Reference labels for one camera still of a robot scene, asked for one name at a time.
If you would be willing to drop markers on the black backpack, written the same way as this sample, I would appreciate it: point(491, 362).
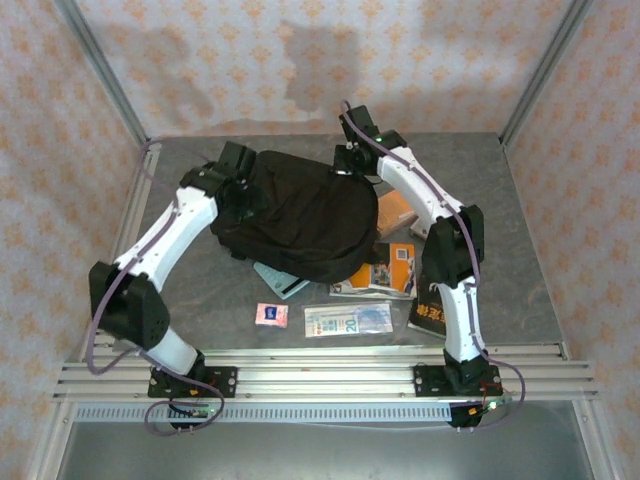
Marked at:
point(300, 220)

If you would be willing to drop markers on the grey white book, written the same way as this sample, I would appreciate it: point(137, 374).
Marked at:
point(417, 231)

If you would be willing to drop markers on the orange white magazine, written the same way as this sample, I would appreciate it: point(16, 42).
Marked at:
point(395, 265)

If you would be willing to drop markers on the light blue notebook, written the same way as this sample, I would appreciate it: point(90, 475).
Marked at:
point(280, 287)

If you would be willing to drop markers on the pink tissue packet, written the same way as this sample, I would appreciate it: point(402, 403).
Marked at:
point(271, 315)

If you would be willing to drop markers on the clear pouch with 20 print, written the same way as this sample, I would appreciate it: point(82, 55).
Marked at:
point(345, 320)

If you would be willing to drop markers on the black book orange characters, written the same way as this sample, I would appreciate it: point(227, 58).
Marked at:
point(425, 315)

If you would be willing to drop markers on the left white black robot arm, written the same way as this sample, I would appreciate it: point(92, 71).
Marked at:
point(170, 235)

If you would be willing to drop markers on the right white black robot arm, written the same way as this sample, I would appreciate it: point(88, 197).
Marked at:
point(425, 190)

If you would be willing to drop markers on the small circuit board green LED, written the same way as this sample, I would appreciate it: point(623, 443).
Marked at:
point(200, 413)
point(492, 405)

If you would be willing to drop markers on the aluminium corner post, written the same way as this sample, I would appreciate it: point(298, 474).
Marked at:
point(546, 65)
point(101, 65)

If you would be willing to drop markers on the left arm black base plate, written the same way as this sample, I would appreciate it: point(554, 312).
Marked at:
point(225, 382)

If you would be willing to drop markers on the aluminium base frame rail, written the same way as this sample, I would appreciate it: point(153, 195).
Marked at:
point(325, 375)

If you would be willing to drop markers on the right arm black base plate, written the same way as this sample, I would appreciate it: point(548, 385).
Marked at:
point(425, 382)

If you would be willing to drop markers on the aluminium frame strut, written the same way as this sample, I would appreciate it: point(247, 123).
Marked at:
point(595, 445)
point(50, 445)

